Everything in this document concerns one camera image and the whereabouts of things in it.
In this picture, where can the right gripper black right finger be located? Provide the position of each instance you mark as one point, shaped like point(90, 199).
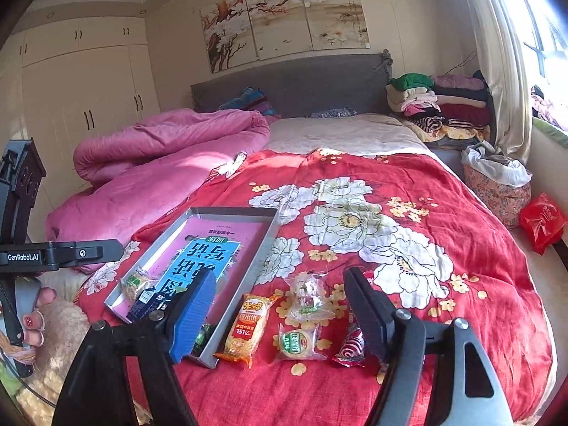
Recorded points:
point(373, 311)

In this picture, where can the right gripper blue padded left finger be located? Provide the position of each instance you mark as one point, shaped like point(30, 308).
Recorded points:
point(187, 314)

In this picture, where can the blue cookie packet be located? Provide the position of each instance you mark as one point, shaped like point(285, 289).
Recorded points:
point(150, 300)

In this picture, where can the red panda snack packet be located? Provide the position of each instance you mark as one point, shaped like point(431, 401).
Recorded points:
point(352, 350)

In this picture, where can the clear brown cake packet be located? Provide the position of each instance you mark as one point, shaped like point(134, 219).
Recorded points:
point(135, 282)

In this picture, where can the clear candy bag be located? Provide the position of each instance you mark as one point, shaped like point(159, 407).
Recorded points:
point(308, 293)

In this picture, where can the orange rice cracker packet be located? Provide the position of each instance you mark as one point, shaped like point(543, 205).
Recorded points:
point(248, 328)

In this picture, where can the round green label pastry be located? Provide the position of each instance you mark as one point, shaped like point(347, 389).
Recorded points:
point(299, 345)

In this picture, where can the black crinkled snack packet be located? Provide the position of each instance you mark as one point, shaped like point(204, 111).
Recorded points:
point(203, 336)

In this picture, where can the left hand red nails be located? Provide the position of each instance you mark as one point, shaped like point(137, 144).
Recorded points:
point(33, 322)

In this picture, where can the white wardrobe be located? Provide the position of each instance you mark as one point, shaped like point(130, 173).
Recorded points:
point(64, 81)

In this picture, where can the grey tray pink printed bottom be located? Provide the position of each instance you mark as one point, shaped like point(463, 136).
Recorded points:
point(233, 242)

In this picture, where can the pink folded blanket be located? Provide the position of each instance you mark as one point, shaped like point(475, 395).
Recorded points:
point(142, 172)

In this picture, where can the beige bed sheet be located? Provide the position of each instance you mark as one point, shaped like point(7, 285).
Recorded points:
point(359, 135)

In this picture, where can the floral basket with white bag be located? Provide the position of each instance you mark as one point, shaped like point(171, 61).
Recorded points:
point(501, 183)

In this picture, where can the red plastic bag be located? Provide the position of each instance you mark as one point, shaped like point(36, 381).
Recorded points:
point(543, 221)

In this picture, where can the stack of folded clothes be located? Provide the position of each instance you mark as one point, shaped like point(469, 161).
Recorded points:
point(447, 111)

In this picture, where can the grey bed headboard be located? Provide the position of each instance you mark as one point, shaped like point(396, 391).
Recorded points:
point(299, 87)

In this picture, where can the blue patterned pillow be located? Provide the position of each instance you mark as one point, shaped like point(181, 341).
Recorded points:
point(251, 99)

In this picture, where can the cream curtain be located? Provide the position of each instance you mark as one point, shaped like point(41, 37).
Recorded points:
point(501, 63)

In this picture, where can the flower triptych wall painting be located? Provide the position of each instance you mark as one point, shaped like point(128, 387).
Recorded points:
point(238, 32)

